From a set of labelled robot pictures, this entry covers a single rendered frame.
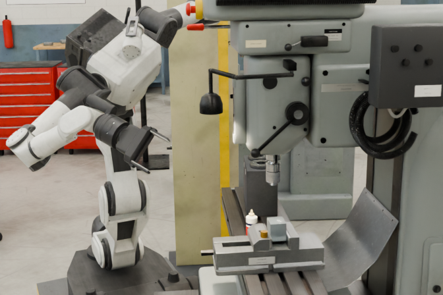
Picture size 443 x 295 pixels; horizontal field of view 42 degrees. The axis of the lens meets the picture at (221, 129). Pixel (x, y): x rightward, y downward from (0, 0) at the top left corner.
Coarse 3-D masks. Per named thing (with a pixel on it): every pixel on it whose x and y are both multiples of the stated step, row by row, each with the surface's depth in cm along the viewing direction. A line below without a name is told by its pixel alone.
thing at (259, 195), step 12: (264, 156) 234; (252, 168) 223; (264, 168) 221; (252, 180) 220; (264, 180) 221; (252, 192) 222; (264, 192) 222; (276, 192) 222; (252, 204) 223; (264, 204) 223; (276, 204) 223
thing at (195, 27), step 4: (188, 24) 183; (192, 24) 183; (196, 24) 183; (200, 24) 183; (188, 28) 183; (192, 28) 183; (196, 28) 183; (200, 28) 183; (204, 28) 184; (208, 28) 184; (212, 28) 184; (216, 28) 184; (220, 28) 184
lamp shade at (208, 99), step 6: (204, 96) 174; (210, 96) 174; (216, 96) 174; (204, 102) 174; (210, 102) 173; (216, 102) 173; (204, 108) 174; (210, 108) 173; (216, 108) 173; (222, 108) 176; (204, 114) 174; (210, 114) 173; (216, 114) 174
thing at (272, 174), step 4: (268, 168) 185; (272, 168) 184; (276, 168) 185; (268, 172) 185; (272, 172) 185; (276, 172) 185; (268, 176) 186; (272, 176) 185; (276, 176) 185; (268, 180) 186; (272, 180) 185; (276, 180) 186
